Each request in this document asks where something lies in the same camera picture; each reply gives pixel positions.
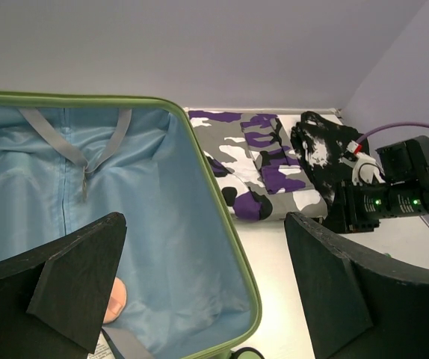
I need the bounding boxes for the white label tag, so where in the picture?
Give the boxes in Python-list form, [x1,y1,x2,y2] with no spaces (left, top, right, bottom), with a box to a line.
[87,332,115,359]

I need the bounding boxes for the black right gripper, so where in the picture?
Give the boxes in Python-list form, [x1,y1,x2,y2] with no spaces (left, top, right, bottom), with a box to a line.
[326,135,429,234]

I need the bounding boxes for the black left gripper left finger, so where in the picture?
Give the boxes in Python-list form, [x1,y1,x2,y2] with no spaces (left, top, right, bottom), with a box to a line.
[0,212,127,358]

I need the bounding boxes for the green suitcase blue lining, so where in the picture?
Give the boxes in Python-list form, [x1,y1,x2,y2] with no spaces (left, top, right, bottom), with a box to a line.
[0,92,262,358]

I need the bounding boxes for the purple camouflage garment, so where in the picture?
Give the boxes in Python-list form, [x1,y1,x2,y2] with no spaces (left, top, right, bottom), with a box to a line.
[188,110,327,221]

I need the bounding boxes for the green suitcase wheel front right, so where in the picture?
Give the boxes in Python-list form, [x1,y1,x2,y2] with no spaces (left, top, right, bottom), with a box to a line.
[230,347,264,359]

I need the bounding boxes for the pink round sponge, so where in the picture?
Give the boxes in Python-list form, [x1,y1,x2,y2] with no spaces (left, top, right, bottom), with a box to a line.
[103,277,127,324]

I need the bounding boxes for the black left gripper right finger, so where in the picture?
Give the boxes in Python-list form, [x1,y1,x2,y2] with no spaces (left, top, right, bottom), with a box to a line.
[284,212,429,358]

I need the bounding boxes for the black white tie-dye garment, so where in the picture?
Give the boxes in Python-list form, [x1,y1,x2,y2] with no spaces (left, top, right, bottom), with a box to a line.
[291,111,361,209]

